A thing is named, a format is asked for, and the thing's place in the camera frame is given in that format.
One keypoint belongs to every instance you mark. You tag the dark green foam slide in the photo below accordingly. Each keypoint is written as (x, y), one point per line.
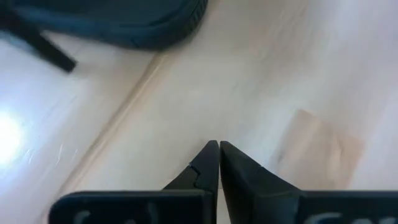
(124, 21)

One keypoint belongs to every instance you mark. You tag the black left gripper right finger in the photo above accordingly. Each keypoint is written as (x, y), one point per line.
(280, 205)

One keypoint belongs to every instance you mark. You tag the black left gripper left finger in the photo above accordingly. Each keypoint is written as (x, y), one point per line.
(140, 207)

